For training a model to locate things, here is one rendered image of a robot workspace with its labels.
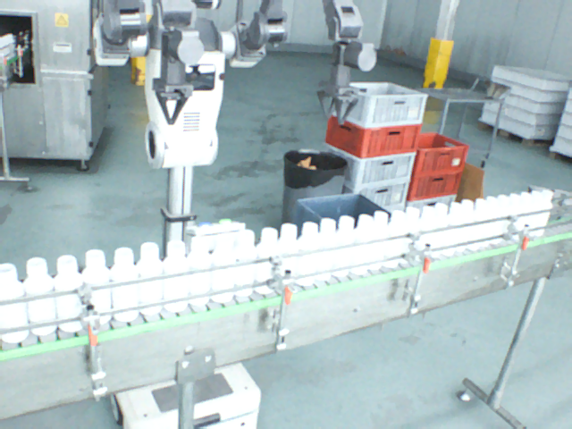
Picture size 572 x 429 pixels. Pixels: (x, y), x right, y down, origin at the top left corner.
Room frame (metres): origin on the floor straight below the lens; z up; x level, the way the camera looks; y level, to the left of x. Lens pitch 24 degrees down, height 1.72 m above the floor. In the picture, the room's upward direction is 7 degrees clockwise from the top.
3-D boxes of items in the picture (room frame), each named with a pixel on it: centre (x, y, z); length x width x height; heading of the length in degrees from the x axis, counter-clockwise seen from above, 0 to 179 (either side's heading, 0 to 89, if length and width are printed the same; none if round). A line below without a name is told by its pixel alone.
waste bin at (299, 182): (3.47, -0.18, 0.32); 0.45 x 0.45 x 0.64
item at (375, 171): (3.84, -0.59, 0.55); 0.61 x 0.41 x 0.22; 129
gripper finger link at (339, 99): (1.40, -0.12, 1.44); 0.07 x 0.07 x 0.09; 32
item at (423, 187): (4.30, -1.13, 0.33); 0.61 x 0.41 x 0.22; 125
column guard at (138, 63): (8.56, 2.53, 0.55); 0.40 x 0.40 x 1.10; 32
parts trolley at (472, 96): (5.99, -1.85, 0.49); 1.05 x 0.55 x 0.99; 122
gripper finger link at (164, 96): (1.18, 0.29, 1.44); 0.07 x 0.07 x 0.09; 32
